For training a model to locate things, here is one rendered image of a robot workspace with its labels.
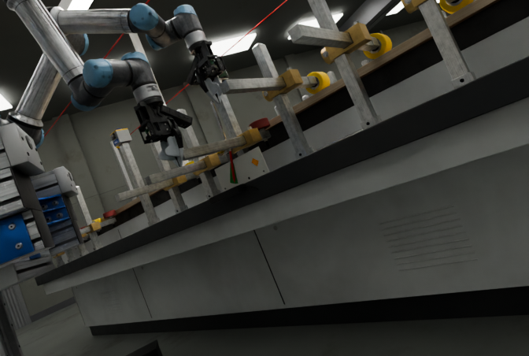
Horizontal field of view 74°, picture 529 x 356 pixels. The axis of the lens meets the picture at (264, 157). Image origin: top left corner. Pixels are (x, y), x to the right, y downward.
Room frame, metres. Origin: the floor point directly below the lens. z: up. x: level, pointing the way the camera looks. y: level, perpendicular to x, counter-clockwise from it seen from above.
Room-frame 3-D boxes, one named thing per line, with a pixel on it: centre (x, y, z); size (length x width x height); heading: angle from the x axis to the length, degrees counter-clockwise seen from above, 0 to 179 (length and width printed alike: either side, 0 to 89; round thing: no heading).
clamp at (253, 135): (1.30, 0.05, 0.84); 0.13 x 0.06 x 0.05; 50
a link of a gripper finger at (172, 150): (1.01, 0.24, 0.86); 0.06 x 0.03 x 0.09; 140
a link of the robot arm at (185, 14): (1.21, 0.07, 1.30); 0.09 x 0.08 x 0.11; 83
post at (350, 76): (0.99, -0.32, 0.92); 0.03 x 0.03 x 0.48; 50
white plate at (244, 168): (1.31, 0.10, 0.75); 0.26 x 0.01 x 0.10; 50
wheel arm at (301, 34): (0.94, -0.33, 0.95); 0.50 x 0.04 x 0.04; 140
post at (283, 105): (1.15, -0.13, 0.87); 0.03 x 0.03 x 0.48; 50
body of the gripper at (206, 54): (1.20, 0.06, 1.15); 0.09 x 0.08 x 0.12; 50
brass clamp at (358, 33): (0.98, -0.34, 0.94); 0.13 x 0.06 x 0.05; 50
